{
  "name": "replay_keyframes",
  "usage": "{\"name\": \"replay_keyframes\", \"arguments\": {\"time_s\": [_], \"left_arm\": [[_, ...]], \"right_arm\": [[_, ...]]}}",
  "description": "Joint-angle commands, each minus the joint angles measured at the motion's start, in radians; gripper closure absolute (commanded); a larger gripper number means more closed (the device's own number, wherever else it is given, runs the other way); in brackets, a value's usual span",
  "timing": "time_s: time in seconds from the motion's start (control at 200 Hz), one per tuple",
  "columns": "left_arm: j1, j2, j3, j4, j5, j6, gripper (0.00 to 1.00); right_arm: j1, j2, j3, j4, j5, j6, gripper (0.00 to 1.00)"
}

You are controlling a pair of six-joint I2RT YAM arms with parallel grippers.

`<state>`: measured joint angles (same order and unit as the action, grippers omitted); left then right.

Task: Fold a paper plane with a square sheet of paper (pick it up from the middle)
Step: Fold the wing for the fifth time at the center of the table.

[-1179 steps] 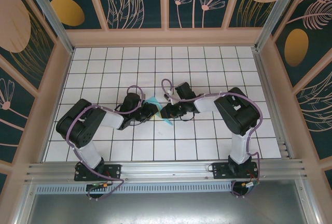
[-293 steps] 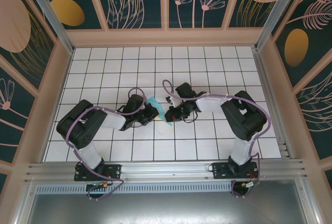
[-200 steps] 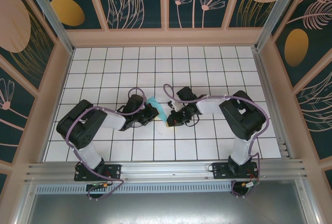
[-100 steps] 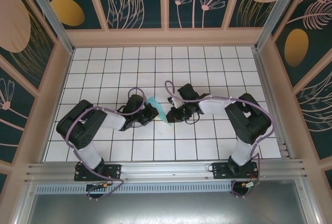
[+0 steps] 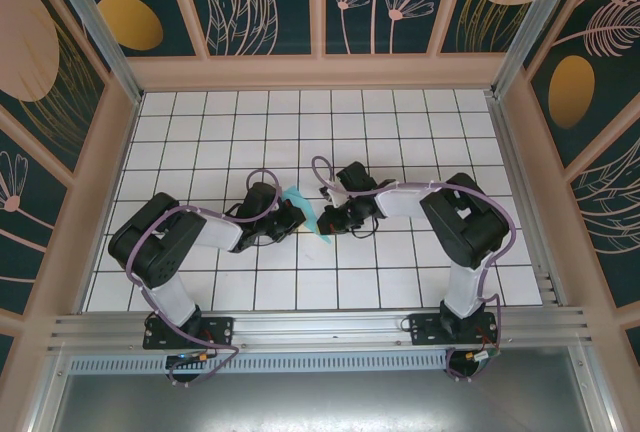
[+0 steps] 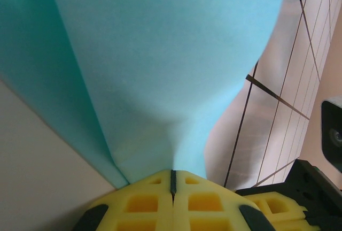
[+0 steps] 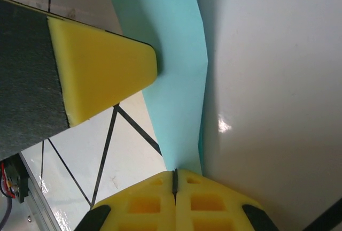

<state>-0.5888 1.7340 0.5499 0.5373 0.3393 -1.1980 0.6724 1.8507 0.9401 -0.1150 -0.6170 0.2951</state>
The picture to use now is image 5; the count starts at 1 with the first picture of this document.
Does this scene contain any teal square paper sheet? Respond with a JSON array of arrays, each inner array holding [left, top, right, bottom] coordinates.
[[284, 185, 334, 248]]

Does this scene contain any grey metal sheet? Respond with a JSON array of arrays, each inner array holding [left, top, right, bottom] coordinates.
[[29, 371, 619, 432]]

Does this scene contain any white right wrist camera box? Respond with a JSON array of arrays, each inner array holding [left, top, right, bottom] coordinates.
[[322, 179, 346, 204]]

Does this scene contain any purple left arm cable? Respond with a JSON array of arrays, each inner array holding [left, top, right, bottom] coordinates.
[[124, 167, 282, 389]]

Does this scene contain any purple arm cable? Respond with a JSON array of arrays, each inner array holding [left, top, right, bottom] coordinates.
[[310, 155, 516, 384], [124, 167, 282, 389]]

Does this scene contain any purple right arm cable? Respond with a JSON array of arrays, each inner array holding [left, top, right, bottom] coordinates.
[[310, 155, 516, 384]]

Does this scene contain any aluminium mounting rail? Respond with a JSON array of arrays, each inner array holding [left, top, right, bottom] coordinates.
[[47, 306, 596, 354]]

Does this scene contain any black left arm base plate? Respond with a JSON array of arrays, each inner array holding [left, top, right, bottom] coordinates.
[[142, 315, 236, 351]]

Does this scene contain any grey slotted cable duct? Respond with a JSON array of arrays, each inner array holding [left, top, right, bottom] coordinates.
[[67, 349, 451, 376]]

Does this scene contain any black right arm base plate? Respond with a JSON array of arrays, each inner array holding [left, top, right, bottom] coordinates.
[[408, 312, 501, 348]]

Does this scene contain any aluminium side rail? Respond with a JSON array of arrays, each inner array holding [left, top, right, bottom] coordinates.
[[487, 94, 569, 309]]

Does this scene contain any aluminium frame post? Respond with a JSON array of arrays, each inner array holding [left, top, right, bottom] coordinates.
[[489, 0, 584, 99], [39, 0, 147, 104]]

